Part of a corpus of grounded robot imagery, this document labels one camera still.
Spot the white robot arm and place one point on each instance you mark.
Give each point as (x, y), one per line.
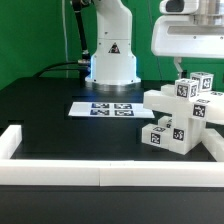
(113, 65)

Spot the small white tagged cube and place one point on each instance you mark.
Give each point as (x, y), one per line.
(205, 80)

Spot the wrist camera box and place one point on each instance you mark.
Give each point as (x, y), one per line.
(178, 6)

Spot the white obstacle fence wall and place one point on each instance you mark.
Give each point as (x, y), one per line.
(101, 173)

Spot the white base tag sheet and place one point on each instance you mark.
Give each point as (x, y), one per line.
(110, 110)

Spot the white chair back part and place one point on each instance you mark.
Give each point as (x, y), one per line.
(189, 119)

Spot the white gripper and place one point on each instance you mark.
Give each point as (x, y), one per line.
(179, 36)

